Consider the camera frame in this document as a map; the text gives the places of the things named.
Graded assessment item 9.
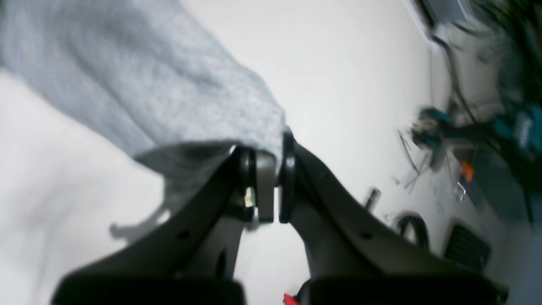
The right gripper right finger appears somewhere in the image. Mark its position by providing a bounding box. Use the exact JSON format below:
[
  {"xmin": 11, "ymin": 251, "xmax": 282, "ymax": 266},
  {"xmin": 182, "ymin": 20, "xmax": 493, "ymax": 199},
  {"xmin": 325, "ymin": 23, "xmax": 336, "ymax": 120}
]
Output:
[{"xmin": 279, "ymin": 131, "xmax": 509, "ymax": 305}]

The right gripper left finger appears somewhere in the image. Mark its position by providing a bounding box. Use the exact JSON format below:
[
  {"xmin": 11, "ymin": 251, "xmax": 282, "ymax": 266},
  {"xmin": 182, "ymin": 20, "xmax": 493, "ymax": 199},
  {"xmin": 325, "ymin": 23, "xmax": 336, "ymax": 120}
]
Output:
[{"xmin": 51, "ymin": 147, "xmax": 276, "ymax": 305}]

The grey t-shirt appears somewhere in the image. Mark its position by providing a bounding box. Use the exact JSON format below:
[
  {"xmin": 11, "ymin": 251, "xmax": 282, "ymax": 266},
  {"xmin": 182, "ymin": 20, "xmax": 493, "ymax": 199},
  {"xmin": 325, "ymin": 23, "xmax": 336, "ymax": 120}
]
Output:
[{"xmin": 1, "ymin": 0, "xmax": 286, "ymax": 207}]

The teal cordless drill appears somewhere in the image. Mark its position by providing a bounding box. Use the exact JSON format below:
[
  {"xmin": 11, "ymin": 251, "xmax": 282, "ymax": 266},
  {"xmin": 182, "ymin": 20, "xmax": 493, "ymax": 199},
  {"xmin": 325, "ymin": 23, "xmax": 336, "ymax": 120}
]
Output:
[{"xmin": 410, "ymin": 103, "xmax": 541, "ymax": 156}]

